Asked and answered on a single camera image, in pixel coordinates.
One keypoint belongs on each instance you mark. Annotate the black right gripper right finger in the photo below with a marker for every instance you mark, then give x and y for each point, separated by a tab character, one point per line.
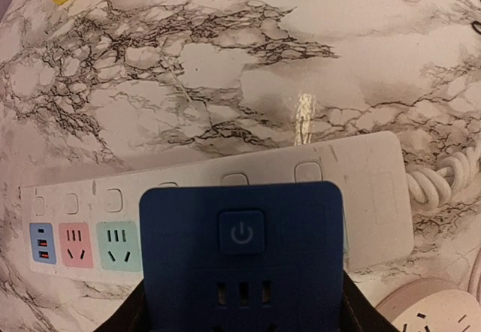
357	314

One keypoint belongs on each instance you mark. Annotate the pink round power socket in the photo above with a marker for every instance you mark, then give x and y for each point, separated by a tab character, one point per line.
431	305

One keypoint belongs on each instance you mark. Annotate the white multicolour power strip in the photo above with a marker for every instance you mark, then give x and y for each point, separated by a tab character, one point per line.
344	198

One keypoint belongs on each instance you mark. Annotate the blue cube power socket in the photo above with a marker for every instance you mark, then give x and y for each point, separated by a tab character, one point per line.
243	258

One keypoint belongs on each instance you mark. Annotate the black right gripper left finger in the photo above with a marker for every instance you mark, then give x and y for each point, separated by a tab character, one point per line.
131	316

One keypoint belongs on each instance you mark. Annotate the black power adapter with cable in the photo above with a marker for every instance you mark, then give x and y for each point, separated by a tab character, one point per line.
476	25

